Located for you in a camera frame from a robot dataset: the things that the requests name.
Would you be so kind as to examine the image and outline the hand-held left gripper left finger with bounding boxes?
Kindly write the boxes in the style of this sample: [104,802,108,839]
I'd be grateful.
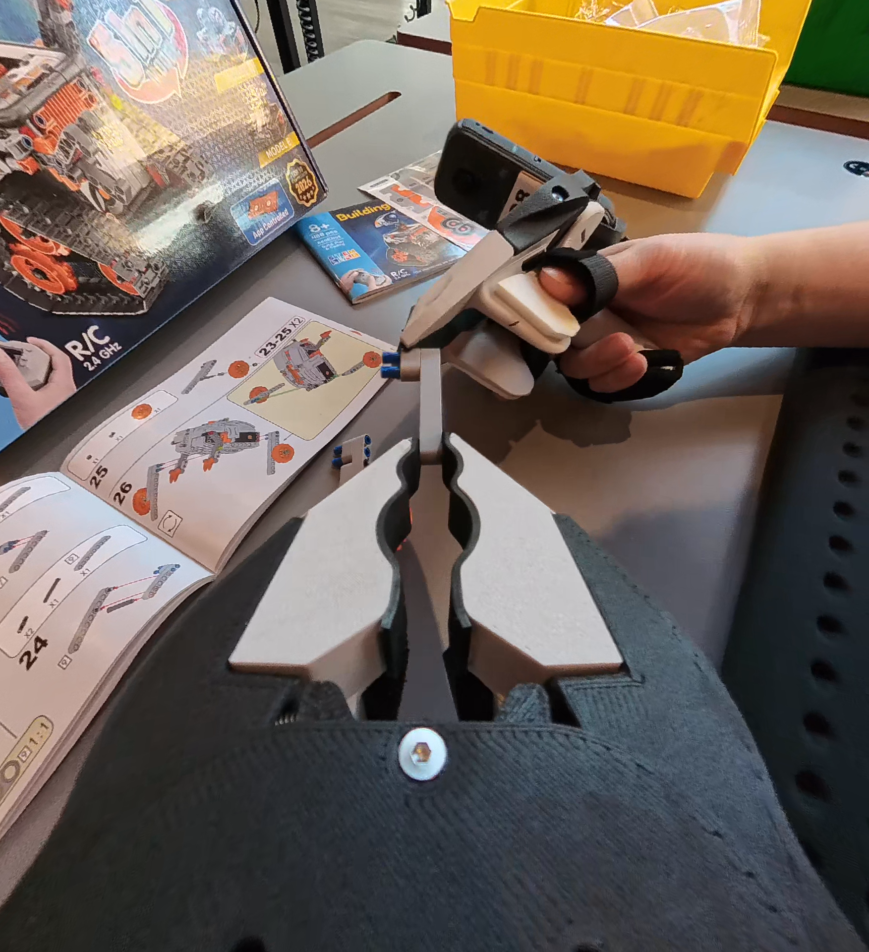
[226,437,417,718]

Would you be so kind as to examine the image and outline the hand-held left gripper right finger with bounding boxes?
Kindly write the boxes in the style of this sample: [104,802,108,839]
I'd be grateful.
[442,433,625,711]

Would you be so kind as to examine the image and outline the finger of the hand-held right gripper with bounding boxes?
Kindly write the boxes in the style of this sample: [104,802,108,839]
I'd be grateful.
[399,229,519,352]
[434,308,538,401]

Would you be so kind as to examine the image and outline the grey beam with blue pins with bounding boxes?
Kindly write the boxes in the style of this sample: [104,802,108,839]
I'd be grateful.
[381,346,446,464]

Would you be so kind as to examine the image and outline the person's right forearm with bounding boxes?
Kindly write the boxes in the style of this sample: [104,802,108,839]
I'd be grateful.
[747,212,869,351]

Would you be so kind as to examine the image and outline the person's right hand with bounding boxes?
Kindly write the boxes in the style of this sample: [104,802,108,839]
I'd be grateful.
[538,232,758,384]

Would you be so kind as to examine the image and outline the sticker sheet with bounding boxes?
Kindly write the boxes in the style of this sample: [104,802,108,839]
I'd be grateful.
[357,152,495,250]

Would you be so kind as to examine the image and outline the small blue booklet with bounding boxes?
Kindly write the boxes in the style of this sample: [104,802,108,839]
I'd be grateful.
[294,201,468,306]

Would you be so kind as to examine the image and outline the yellow plastic bin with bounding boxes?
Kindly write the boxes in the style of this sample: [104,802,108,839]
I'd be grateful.
[447,0,813,200]

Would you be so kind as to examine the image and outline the grey beam with orange wheel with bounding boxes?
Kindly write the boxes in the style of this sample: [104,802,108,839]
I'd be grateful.
[332,433,414,553]

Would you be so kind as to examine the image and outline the open instruction booklet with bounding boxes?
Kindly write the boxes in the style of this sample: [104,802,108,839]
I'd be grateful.
[0,297,398,886]

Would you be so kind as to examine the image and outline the clear plastic bag pile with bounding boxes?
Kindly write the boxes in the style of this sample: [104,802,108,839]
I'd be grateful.
[568,0,770,49]

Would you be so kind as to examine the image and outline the black perforated chair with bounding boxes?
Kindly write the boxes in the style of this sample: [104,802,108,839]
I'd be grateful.
[723,350,869,952]

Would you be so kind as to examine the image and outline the blue toy robot box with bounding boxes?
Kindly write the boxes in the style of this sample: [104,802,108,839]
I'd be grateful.
[0,0,329,470]

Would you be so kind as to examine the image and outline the green plastic bin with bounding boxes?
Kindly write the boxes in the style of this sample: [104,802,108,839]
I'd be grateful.
[784,0,869,94]

